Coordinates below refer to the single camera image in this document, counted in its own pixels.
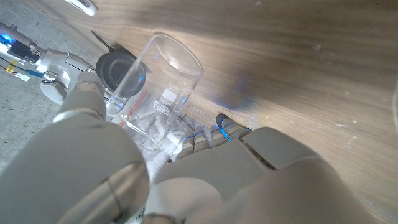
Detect clear glass beaker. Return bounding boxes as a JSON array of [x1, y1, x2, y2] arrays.
[[105, 32, 203, 152]]

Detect black cylindrical speaker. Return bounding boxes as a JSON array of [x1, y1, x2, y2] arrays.
[[91, 30, 147, 99]]

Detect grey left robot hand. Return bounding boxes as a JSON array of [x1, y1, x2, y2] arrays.
[[0, 72, 379, 224]]

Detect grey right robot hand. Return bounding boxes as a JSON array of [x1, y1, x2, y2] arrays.
[[30, 48, 98, 106]]

